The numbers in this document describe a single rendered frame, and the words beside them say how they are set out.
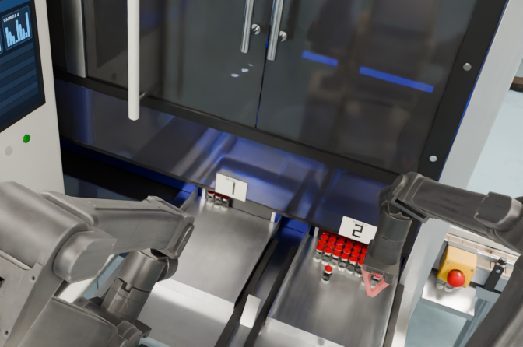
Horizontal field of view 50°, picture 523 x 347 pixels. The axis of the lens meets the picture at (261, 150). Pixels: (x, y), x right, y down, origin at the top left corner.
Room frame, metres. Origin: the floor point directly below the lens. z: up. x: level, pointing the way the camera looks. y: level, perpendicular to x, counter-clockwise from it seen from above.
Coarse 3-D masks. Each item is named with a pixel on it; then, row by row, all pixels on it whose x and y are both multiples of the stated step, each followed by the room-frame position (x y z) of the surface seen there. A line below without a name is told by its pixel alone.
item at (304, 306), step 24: (312, 240) 1.13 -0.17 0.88; (312, 264) 1.05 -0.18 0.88; (288, 288) 0.95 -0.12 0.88; (312, 288) 0.96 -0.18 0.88; (336, 288) 0.98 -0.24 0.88; (360, 288) 0.99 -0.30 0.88; (384, 288) 1.00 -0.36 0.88; (288, 312) 0.88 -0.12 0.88; (312, 312) 0.89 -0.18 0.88; (336, 312) 0.90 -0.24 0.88; (360, 312) 0.91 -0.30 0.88; (384, 312) 0.92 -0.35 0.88; (312, 336) 0.80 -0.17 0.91; (336, 336) 0.83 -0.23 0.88; (360, 336) 0.84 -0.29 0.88
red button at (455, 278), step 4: (448, 272) 0.97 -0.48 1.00; (452, 272) 0.96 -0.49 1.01; (456, 272) 0.96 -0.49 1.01; (460, 272) 0.96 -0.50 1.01; (448, 276) 0.95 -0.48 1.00; (452, 276) 0.95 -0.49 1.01; (456, 276) 0.95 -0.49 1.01; (460, 276) 0.95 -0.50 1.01; (464, 276) 0.96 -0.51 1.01; (448, 280) 0.95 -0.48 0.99; (452, 280) 0.95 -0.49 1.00; (456, 280) 0.94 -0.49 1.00; (460, 280) 0.94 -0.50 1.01; (464, 280) 0.95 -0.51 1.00; (452, 284) 0.94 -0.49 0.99; (456, 284) 0.94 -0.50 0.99; (460, 284) 0.94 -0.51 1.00
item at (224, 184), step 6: (216, 180) 1.15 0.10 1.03; (222, 180) 1.14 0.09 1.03; (228, 180) 1.14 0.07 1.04; (234, 180) 1.13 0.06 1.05; (216, 186) 1.15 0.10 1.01; (222, 186) 1.14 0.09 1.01; (228, 186) 1.14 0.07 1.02; (240, 186) 1.13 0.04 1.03; (246, 186) 1.12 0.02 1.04; (222, 192) 1.14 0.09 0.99; (228, 192) 1.14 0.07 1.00; (234, 192) 1.13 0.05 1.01; (240, 192) 1.13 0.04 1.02; (240, 198) 1.13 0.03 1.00
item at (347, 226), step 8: (344, 216) 1.06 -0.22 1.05; (344, 224) 1.05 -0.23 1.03; (352, 224) 1.05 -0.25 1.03; (360, 224) 1.04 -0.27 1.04; (368, 224) 1.04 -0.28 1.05; (344, 232) 1.05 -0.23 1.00; (352, 232) 1.05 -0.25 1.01; (368, 232) 1.04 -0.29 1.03; (360, 240) 1.04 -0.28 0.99; (368, 240) 1.04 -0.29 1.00
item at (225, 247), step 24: (192, 192) 1.22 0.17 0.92; (216, 216) 1.17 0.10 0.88; (240, 216) 1.19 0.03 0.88; (192, 240) 1.06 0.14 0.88; (216, 240) 1.08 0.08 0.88; (240, 240) 1.09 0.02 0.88; (264, 240) 1.10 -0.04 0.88; (192, 264) 0.98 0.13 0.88; (216, 264) 0.99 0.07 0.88; (240, 264) 1.01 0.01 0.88; (192, 288) 0.88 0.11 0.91; (216, 288) 0.92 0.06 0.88; (240, 288) 0.90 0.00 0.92
